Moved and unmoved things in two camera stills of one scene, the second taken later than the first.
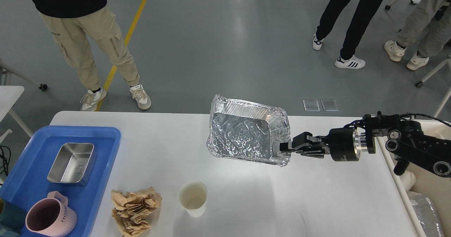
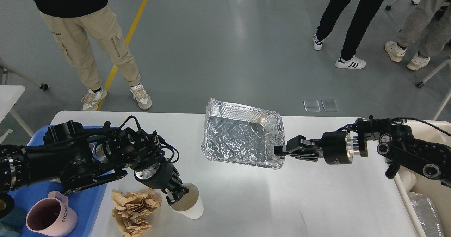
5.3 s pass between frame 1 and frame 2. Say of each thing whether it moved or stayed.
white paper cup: moved
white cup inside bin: stayed
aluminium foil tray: moved
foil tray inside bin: stayed
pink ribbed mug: stayed
